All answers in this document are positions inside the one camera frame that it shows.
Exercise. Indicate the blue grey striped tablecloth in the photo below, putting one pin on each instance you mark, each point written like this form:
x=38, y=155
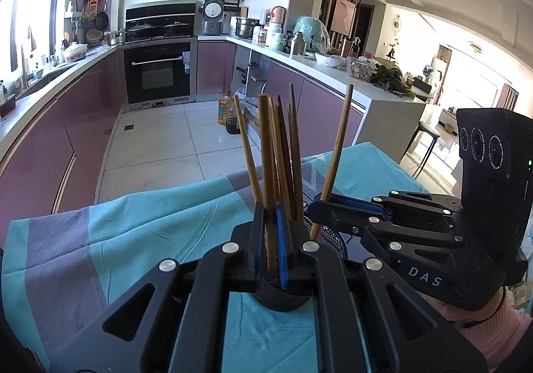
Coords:
x=125, y=239

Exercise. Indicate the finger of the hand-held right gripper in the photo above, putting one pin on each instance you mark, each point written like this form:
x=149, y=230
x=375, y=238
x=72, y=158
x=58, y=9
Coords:
x=333, y=217
x=358, y=204

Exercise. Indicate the green appliance in plastic wrap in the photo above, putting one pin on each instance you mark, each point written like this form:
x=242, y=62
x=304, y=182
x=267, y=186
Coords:
x=310, y=29

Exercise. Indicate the stack of bowls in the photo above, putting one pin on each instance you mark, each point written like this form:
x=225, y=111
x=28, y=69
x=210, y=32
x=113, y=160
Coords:
x=94, y=36

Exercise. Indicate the red label jar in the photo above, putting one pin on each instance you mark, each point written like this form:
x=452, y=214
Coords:
x=260, y=36

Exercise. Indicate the black integrated stove oven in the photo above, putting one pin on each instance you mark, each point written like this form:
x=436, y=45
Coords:
x=158, y=73

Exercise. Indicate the green leafy vegetables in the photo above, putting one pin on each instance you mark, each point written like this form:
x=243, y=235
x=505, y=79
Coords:
x=391, y=81

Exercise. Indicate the black wok with glass lid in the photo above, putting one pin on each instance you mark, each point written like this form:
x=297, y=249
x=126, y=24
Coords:
x=143, y=31
x=179, y=29

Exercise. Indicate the person's right hand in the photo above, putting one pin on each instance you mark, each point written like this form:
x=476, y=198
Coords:
x=449, y=312

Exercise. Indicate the person's right forearm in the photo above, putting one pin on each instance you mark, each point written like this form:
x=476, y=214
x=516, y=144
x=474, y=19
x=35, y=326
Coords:
x=499, y=339

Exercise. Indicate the kitchen window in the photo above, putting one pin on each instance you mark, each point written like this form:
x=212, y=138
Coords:
x=33, y=2

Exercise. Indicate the white low cabinet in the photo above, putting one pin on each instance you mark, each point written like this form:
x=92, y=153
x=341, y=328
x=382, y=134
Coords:
x=449, y=121

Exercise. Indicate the hanging black frying pan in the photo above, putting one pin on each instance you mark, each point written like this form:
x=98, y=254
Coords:
x=102, y=21

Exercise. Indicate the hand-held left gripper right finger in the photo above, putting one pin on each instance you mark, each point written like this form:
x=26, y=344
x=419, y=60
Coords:
x=283, y=252

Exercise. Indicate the orange hanging grater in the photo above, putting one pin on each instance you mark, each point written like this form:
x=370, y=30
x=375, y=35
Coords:
x=92, y=7

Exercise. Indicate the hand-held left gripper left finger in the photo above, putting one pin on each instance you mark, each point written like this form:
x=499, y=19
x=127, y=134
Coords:
x=258, y=252

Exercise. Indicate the dark red container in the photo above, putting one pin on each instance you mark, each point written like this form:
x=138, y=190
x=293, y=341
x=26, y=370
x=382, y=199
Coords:
x=7, y=105

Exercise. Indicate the green jar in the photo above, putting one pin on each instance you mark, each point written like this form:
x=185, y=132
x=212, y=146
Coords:
x=279, y=42

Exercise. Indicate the copper coloured bottle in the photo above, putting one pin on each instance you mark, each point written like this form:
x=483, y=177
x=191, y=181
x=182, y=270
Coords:
x=348, y=47

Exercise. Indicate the white casserole dish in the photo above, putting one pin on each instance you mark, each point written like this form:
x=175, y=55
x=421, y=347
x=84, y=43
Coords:
x=75, y=52

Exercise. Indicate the white jar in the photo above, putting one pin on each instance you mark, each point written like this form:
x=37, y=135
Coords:
x=275, y=29

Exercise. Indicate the purple base cabinet run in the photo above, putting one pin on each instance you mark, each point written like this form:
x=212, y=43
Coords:
x=316, y=106
x=50, y=148

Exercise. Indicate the round wall clock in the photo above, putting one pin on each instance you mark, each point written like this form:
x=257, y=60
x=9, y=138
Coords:
x=396, y=23

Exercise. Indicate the kitchen faucet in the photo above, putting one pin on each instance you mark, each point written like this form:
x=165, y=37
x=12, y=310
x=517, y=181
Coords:
x=30, y=36

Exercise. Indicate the white bowl with plastic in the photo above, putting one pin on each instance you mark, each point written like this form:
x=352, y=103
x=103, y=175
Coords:
x=329, y=60

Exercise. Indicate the dark cooking oil bottle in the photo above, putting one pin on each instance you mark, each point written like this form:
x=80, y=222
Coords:
x=231, y=125

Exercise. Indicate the pink wall painting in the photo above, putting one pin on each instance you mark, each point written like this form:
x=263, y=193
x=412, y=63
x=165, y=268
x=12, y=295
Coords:
x=343, y=15

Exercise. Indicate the clear plastic bag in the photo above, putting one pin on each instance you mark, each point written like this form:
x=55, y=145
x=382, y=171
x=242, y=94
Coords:
x=251, y=105

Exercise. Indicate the black mesh utensil holder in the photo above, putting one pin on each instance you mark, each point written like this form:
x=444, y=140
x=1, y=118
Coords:
x=283, y=300

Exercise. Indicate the grey rice cooker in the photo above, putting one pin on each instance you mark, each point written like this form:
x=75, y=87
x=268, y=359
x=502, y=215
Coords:
x=213, y=19

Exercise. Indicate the living room ceiling lamp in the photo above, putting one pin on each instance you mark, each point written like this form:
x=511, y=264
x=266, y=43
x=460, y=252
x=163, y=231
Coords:
x=475, y=47

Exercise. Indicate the bunch of wooden chopsticks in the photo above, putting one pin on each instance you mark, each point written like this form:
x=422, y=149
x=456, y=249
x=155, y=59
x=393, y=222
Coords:
x=247, y=148

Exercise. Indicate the yellow cooking oil bottle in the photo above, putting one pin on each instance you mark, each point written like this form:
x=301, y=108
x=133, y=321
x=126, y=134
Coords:
x=224, y=110

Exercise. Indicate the dark figurine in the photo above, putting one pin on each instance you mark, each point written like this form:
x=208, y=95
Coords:
x=390, y=53

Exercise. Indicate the clear plastic food container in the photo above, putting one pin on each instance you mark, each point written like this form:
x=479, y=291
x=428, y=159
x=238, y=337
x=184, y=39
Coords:
x=360, y=71

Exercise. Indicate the black stool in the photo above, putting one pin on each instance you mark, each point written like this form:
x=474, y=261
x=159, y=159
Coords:
x=427, y=129

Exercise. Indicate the stainless steel pot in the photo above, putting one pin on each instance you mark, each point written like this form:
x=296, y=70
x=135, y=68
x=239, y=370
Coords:
x=246, y=28

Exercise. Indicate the pink electric kettle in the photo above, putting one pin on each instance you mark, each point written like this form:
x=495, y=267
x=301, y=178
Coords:
x=279, y=16

